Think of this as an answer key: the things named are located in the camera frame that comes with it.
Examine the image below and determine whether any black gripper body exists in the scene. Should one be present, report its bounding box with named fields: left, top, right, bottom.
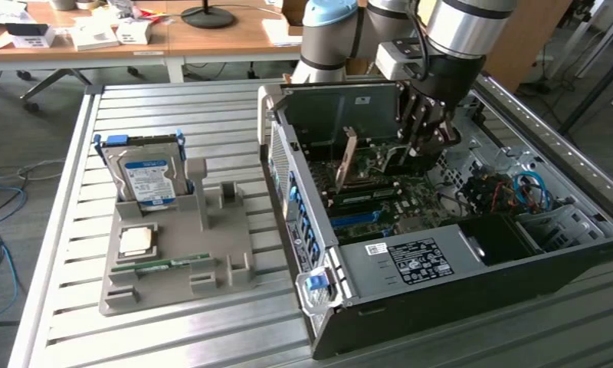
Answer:
left=411, top=53, right=487, bottom=105

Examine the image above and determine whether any metal CPU socket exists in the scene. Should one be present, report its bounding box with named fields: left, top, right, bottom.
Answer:
left=344, top=164, right=390, bottom=189

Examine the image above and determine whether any wooden cabinet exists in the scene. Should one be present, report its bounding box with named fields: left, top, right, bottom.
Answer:
left=483, top=0, right=575, bottom=93

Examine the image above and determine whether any green motherboard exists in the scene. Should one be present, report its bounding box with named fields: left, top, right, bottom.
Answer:
left=306, top=147, right=470, bottom=246

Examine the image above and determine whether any grey chipset heatsink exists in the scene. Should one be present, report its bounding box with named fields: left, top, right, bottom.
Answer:
left=396, top=218, right=427, bottom=235

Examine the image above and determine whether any blue expansion slot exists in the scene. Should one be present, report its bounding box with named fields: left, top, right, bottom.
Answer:
left=331, top=214, right=380, bottom=229

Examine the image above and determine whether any black fan shroud box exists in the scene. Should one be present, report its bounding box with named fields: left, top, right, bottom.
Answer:
left=458, top=213, right=547, bottom=268

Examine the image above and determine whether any white booklet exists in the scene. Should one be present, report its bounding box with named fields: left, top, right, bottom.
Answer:
left=260, top=18, right=304, bottom=48

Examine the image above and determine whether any cardboard box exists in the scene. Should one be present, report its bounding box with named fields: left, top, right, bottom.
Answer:
left=280, top=0, right=310, bottom=28

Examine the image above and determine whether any silver disk bay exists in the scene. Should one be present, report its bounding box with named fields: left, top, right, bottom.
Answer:
left=515, top=204, right=611, bottom=252

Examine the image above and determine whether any grey power supply unit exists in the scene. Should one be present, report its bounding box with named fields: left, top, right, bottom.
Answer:
left=336, top=224, right=488, bottom=299

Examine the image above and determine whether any wooden desk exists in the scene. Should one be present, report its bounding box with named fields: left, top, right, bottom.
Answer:
left=0, top=0, right=174, bottom=113
left=167, top=0, right=308, bottom=84

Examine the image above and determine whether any blue case latch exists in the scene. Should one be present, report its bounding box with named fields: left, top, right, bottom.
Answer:
left=304, top=269, right=330, bottom=293

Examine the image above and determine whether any black monitor stand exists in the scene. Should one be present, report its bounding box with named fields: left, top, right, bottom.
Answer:
left=180, top=0, right=239, bottom=30

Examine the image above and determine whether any black open PC case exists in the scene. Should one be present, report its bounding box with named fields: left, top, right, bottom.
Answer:
left=256, top=71, right=613, bottom=361

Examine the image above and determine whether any hard disk in blue caddy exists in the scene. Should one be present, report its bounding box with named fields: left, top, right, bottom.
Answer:
left=92, top=129, right=191, bottom=212

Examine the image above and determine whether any grey printed parts rack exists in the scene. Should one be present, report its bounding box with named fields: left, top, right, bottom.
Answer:
left=98, top=156, right=262, bottom=317

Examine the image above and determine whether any white labelled box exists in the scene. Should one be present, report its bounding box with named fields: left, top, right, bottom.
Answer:
left=116, top=18, right=155, bottom=46

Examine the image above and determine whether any green RAM stick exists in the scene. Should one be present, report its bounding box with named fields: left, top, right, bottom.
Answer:
left=112, top=251, right=212, bottom=273

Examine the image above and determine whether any silver CPU chip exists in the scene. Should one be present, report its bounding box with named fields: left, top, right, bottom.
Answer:
left=118, top=225, right=159, bottom=257

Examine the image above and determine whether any flat white box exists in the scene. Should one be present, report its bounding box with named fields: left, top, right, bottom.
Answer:
left=68, top=17, right=122, bottom=52

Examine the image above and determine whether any white box with black lid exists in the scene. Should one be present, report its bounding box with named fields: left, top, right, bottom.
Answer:
left=4, top=21, right=58, bottom=50

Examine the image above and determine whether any pile of papers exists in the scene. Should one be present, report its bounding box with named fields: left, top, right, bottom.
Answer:
left=0, top=0, right=38, bottom=38

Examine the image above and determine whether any black camera cable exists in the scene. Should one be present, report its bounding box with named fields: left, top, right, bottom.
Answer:
left=407, top=0, right=436, bottom=81

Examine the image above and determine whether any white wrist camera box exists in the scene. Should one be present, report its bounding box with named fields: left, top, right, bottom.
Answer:
left=375, top=37, right=427, bottom=80

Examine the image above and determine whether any black wire bundle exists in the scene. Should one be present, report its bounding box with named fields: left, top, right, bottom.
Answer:
left=459, top=174, right=500, bottom=215

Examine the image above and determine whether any red and yellow wire bundle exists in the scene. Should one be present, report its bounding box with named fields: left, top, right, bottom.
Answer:
left=494, top=179, right=526, bottom=215

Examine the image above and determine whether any blue wire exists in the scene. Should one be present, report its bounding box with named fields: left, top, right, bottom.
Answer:
left=512, top=171, right=555, bottom=215

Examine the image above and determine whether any grey floor cable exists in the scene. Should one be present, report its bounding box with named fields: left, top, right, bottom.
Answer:
left=0, top=159, right=67, bottom=183

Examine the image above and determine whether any blue floor cable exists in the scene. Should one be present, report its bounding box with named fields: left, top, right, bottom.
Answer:
left=0, top=168, right=29, bottom=329

